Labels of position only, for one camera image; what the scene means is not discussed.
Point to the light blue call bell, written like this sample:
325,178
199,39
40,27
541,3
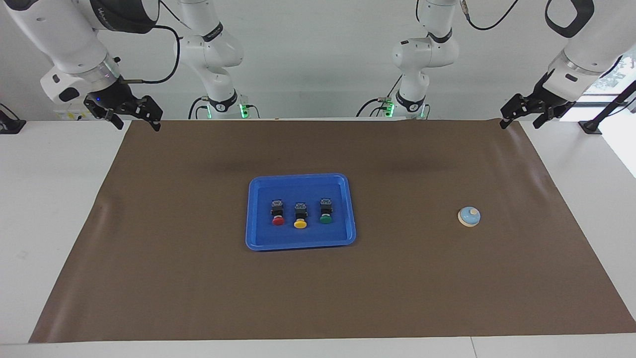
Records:
468,218

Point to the blue plastic tray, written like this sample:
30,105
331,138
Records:
300,238

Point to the brown table mat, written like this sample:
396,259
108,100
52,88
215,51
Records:
318,293

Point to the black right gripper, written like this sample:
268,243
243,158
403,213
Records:
121,102

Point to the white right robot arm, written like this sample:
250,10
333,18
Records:
64,40

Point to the white wall outlet box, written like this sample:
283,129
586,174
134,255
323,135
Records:
64,115

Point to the yellow push button switch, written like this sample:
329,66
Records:
299,224

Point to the small black table clamp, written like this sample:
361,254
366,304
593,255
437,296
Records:
10,127

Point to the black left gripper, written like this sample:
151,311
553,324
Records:
539,102

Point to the green push button switch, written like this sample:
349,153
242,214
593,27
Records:
326,219

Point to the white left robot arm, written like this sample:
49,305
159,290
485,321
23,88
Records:
586,44

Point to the red push button switch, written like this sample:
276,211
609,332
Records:
278,221

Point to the black clamp with slanted rod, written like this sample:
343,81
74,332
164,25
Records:
591,127

